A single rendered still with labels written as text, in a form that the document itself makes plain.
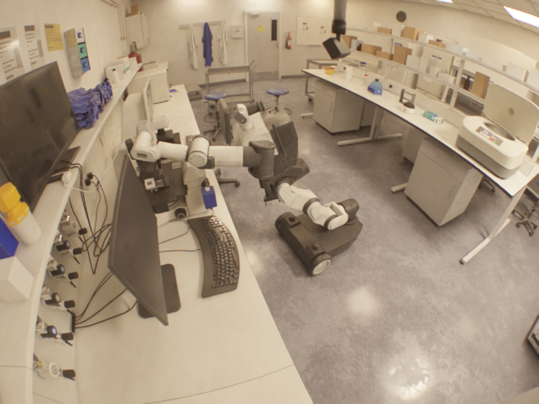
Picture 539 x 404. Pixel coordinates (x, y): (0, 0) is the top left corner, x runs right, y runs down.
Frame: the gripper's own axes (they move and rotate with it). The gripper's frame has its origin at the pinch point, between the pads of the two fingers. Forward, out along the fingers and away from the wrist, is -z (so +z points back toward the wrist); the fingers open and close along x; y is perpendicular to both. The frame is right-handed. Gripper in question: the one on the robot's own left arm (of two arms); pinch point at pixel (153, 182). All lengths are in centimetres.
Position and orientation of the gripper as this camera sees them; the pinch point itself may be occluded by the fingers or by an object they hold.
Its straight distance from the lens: 127.0
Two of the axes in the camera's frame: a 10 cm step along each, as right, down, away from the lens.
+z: 0.8, -6.2, -7.8
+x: -9.3, 2.3, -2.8
